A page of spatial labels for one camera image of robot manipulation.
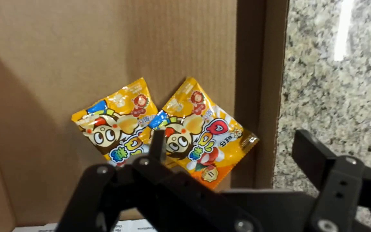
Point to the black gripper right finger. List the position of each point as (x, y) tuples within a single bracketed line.
[(319, 159)]

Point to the yellow cartoon snack packet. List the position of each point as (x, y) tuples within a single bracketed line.
[(212, 129), (116, 124)]

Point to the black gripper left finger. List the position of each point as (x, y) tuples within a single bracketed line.
[(160, 146)]

